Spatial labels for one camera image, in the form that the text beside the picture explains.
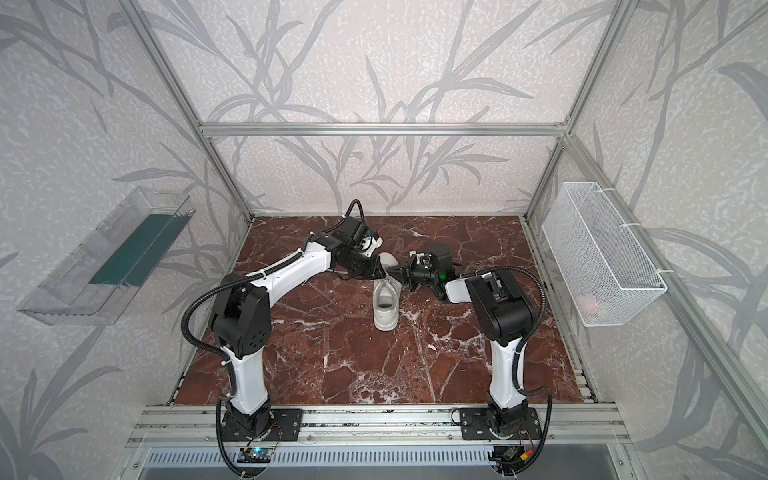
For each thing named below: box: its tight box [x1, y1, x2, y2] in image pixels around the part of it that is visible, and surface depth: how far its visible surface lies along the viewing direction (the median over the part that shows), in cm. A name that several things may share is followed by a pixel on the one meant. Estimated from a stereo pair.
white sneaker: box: [373, 252, 403, 332], surface depth 91 cm
